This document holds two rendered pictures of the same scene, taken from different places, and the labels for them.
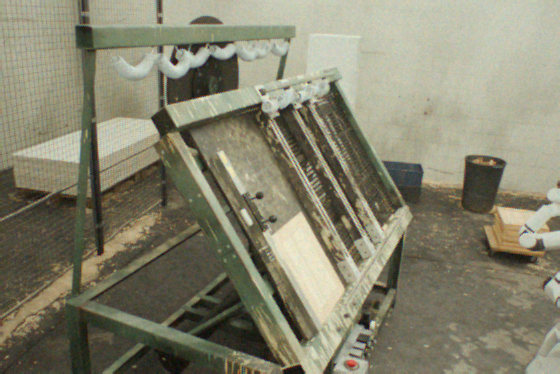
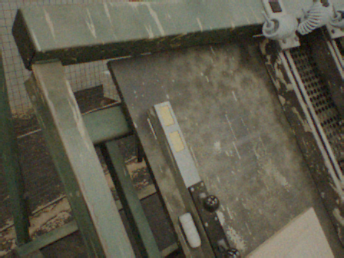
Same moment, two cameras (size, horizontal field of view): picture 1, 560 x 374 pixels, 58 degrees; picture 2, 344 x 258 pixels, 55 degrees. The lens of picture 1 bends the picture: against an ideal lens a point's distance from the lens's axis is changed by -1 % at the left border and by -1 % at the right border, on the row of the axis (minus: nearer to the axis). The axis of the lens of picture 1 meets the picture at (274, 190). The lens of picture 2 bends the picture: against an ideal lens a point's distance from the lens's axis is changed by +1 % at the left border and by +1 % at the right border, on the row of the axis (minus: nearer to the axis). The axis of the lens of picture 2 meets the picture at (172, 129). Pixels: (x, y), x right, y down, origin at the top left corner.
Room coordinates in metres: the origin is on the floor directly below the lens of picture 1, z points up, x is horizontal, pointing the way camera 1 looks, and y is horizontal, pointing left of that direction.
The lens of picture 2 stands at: (1.56, -0.10, 1.97)
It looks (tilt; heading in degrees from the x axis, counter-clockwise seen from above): 25 degrees down; 25
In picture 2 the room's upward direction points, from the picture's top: 1 degrees clockwise
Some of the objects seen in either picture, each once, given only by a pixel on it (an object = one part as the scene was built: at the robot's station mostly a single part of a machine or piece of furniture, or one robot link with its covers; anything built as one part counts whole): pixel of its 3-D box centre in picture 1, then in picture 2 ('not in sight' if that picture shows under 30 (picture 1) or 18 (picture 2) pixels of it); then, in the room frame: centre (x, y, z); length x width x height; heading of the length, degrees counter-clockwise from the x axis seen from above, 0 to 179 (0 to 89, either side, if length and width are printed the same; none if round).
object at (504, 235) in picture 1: (513, 233); not in sight; (5.00, -2.55, 0.20); 0.61 x 0.53 x 0.40; 167
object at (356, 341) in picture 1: (358, 350); not in sight; (2.19, -0.47, 0.69); 0.50 x 0.14 x 0.24; 156
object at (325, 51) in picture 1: (329, 118); not in sight; (6.56, -0.66, 1.03); 0.61 x 0.58 x 2.05; 167
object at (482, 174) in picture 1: (481, 183); not in sight; (6.30, -2.66, 0.33); 0.52 x 0.51 x 0.65; 167
